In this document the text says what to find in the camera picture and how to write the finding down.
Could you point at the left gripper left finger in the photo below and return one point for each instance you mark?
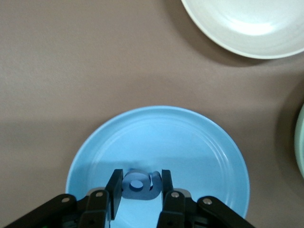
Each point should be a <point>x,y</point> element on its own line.
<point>114,190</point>

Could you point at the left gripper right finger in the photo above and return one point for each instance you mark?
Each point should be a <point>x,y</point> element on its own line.
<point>167,187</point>

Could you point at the blue letter P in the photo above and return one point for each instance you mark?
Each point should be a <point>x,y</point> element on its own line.
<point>135,193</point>

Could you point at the blue plate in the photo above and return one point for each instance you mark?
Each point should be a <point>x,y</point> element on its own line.
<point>166,142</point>

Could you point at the brown table cover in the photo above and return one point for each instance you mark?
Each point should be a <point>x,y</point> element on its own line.
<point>71,71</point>

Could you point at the green plate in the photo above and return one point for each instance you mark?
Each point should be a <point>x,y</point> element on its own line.
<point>300,142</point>

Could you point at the beige plate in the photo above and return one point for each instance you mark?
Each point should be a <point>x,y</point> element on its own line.
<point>249,23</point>

